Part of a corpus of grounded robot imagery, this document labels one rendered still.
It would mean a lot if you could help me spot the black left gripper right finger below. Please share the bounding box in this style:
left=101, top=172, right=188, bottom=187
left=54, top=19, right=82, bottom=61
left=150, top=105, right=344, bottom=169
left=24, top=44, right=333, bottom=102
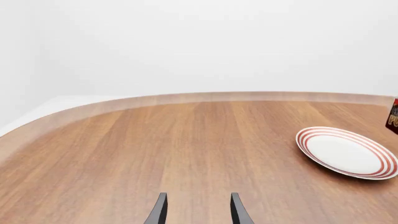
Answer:
left=230, top=192, right=256, bottom=224

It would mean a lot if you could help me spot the white plate with red rings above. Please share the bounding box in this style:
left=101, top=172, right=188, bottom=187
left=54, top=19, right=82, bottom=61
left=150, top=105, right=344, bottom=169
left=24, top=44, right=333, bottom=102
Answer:
left=295, top=126, right=398, bottom=180

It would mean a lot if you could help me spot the dark red pudding box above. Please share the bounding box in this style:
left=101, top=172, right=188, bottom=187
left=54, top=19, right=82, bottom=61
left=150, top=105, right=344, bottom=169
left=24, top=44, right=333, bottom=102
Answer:
left=384, top=97, right=398, bottom=135

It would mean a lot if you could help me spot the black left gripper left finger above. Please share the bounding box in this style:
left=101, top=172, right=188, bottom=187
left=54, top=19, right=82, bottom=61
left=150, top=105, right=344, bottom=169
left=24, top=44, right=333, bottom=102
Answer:
left=143, top=192, right=168, bottom=224

